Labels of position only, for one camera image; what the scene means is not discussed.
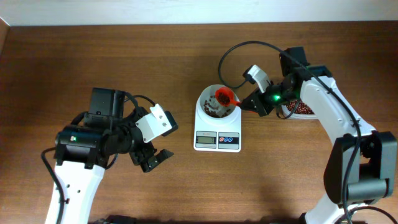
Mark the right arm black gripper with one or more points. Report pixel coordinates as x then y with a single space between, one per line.
260 106

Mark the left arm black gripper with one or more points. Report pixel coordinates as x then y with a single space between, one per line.
147 151

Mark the red plastic measuring scoop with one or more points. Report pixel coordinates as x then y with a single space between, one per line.
226 97

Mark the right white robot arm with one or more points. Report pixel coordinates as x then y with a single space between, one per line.
362 164

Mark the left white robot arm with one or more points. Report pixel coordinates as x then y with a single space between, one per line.
114 124

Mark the white digital kitchen scale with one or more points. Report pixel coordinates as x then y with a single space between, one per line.
218 135

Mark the red beans in container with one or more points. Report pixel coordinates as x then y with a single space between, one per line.
299 108

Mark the clear plastic bean container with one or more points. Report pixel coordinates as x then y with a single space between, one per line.
297 116

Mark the white round bowl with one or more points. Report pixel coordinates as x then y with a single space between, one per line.
206 94

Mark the red beans in bowl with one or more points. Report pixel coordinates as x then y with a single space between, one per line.
214 109

